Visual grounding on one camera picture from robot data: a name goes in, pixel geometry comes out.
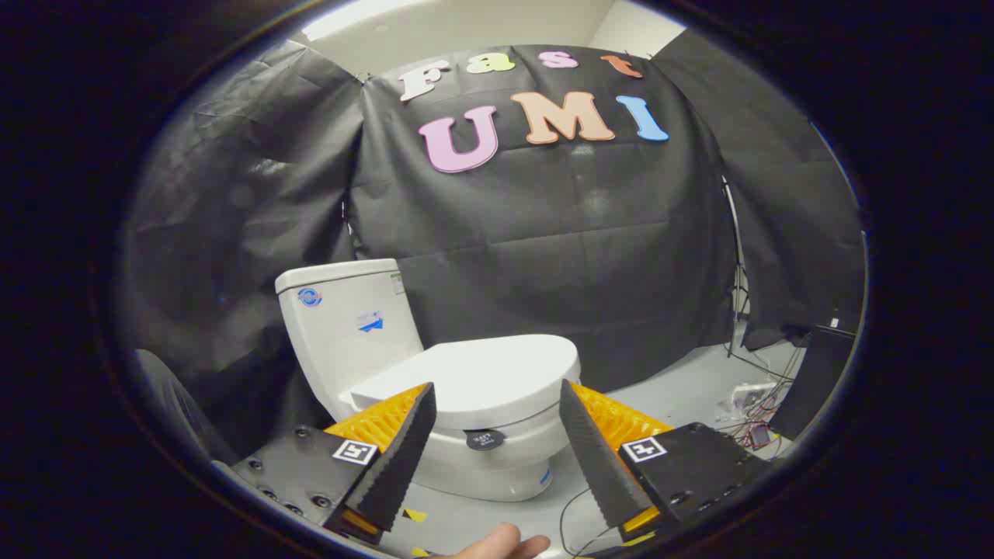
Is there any white toilet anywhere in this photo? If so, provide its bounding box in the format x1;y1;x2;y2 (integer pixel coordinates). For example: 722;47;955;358
274;259;582;503

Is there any white toilet lid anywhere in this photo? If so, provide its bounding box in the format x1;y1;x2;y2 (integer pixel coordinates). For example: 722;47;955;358
349;334;581;432

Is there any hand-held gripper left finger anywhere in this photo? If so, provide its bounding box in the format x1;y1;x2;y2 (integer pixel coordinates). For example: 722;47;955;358
214;382;437;546

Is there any white power strip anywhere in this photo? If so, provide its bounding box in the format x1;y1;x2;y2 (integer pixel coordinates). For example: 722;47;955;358
732;383;779;408

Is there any black backdrop cloth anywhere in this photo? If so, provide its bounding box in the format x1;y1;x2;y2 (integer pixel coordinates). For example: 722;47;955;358
116;39;867;467

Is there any tangle of floor cables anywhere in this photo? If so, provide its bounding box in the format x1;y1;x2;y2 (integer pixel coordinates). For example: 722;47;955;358
714;342;805;453

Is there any black box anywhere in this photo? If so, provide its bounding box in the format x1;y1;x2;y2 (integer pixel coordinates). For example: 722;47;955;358
769;326;855;442

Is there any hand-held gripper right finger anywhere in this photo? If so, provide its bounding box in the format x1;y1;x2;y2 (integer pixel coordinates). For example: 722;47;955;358
559;379;781;543

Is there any metal backdrop stand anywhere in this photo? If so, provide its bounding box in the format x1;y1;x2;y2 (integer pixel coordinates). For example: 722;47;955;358
721;177;748;359

